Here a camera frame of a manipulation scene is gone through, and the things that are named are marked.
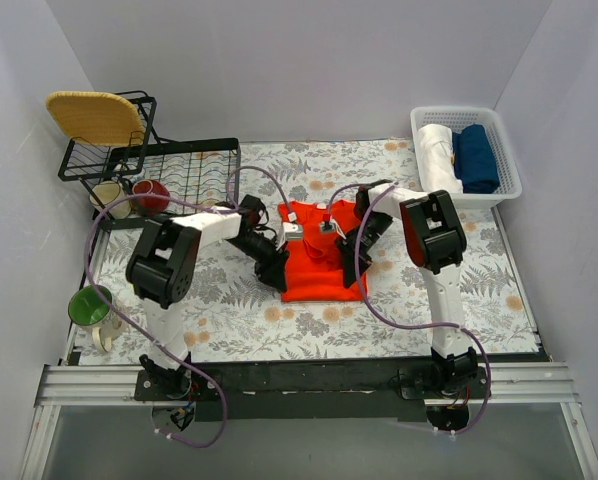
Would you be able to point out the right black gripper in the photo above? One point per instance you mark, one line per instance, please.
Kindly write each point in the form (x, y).
(355, 255)

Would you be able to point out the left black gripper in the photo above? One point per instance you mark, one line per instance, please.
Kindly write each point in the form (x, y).
(274, 267)

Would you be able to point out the orange t shirt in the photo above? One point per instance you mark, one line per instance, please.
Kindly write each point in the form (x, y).
(314, 270)

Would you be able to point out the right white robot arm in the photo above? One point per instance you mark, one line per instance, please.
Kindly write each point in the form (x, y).
(435, 243)

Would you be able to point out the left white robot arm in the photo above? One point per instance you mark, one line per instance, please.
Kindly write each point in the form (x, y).
(162, 265)

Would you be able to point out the floral table mat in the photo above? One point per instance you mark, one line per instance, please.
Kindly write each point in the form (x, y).
(230, 316)

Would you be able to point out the rolled white t shirt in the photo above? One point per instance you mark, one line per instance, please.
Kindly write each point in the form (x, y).
(437, 156)

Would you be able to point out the red mug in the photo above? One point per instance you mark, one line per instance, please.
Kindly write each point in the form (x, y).
(155, 200)

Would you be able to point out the rolled blue t shirt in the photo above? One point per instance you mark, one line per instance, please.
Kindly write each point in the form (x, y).
(474, 161)

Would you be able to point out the white plastic basket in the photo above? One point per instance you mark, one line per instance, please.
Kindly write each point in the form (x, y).
(458, 118)

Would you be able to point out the cream mug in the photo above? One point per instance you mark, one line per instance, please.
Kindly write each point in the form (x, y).
(107, 193)

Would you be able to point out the green floral mug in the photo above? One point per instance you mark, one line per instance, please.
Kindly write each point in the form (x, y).
(90, 313)

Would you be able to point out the woven yellow plate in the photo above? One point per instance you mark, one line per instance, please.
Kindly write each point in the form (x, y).
(96, 118)

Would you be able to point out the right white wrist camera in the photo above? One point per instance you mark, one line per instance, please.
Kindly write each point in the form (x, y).
(331, 226)

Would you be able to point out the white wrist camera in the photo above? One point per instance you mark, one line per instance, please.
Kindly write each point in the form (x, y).
(331, 226)
(292, 231)

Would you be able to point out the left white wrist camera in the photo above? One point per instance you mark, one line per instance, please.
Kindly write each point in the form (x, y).
(292, 231)

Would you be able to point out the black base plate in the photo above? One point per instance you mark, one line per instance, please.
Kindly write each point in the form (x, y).
(396, 388)

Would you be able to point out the black wire dish rack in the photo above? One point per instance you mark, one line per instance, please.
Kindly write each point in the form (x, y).
(195, 171)

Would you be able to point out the aluminium frame rail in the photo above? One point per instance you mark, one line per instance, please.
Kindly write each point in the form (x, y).
(507, 383)

